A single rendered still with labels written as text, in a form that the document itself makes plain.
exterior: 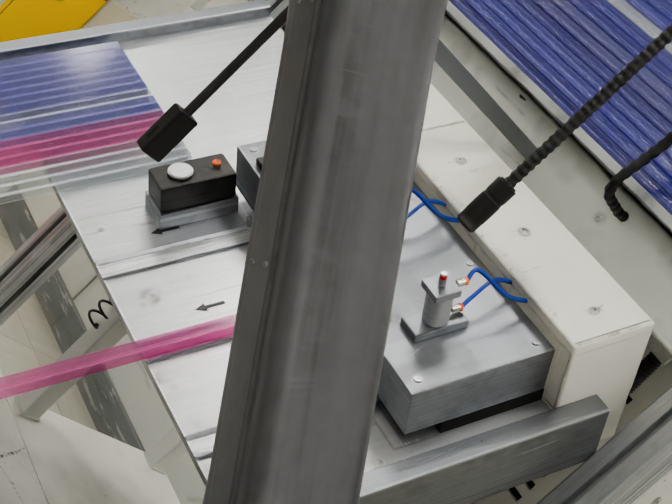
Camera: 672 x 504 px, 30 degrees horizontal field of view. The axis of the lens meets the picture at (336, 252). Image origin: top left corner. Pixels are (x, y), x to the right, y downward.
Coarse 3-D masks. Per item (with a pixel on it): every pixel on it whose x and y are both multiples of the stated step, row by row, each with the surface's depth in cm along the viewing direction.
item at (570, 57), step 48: (480, 0) 127; (528, 0) 123; (576, 0) 120; (624, 0) 117; (528, 48) 121; (576, 48) 117; (624, 48) 115; (576, 96) 115; (624, 96) 112; (624, 144) 110
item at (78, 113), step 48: (96, 48) 137; (0, 96) 129; (48, 96) 130; (96, 96) 130; (144, 96) 131; (0, 144) 123; (48, 144) 123; (96, 144) 124; (0, 192) 117; (48, 192) 119
